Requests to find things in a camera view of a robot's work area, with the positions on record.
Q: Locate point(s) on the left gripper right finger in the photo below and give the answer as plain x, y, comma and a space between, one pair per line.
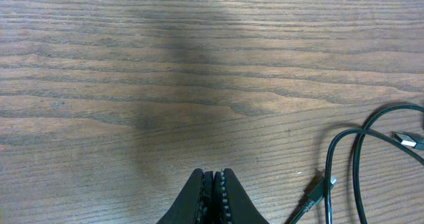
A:
231, 203

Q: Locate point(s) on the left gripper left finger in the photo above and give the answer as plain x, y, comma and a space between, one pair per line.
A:
193, 204

